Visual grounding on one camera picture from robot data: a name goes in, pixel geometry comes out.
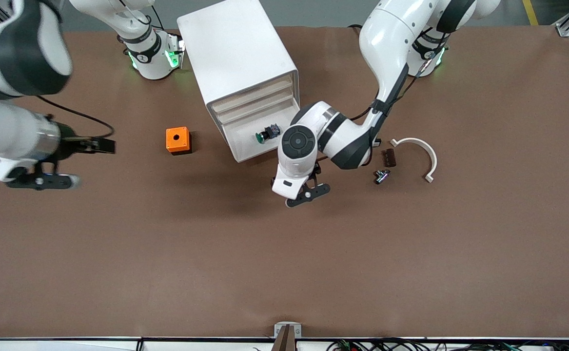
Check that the white curved plastic clamp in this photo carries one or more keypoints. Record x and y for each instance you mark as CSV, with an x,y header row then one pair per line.
x,y
413,141

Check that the white drawer cabinet housing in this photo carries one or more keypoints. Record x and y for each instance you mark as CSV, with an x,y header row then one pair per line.
x,y
235,48

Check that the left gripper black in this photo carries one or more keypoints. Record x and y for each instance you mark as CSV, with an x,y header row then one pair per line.
x,y
317,170

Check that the white plastic drawer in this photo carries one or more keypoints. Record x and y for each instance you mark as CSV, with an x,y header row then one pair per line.
x,y
243,136
255,95
255,106

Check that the green push button switch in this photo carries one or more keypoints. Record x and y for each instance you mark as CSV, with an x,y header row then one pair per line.
x,y
267,134

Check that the brown table cover sheet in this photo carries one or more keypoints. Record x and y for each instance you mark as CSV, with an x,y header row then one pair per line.
x,y
284,243

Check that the grey camera post bracket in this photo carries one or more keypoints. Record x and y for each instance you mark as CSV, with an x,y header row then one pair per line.
x,y
288,336

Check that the small silver metal fitting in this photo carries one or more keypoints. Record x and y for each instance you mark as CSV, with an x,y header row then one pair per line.
x,y
382,177

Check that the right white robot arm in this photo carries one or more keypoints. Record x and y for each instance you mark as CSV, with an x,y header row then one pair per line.
x,y
1,131

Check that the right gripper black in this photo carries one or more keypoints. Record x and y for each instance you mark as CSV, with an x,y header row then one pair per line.
x,y
66,142

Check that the small brown terminal block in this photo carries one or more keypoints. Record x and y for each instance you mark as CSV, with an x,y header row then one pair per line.
x,y
391,158

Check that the orange button box with hole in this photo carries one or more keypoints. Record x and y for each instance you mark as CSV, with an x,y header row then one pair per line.
x,y
184,145

